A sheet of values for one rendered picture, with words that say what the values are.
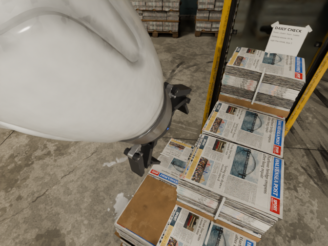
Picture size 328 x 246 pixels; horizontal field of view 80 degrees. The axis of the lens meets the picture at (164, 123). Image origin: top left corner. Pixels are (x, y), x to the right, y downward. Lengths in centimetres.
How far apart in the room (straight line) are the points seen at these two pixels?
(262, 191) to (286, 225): 128
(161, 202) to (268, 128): 74
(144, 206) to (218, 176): 58
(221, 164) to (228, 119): 30
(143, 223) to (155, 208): 11
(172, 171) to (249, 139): 60
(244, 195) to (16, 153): 248
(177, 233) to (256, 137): 57
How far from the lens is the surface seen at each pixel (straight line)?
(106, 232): 191
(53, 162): 248
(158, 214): 125
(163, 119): 21
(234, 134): 102
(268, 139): 106
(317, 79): 172
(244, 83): 115
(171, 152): 149
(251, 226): 95
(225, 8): 160
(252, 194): 84
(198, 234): 99
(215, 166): 87
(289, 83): 113
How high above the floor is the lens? 176
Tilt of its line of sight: 43 degrees down
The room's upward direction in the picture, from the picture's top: straight up
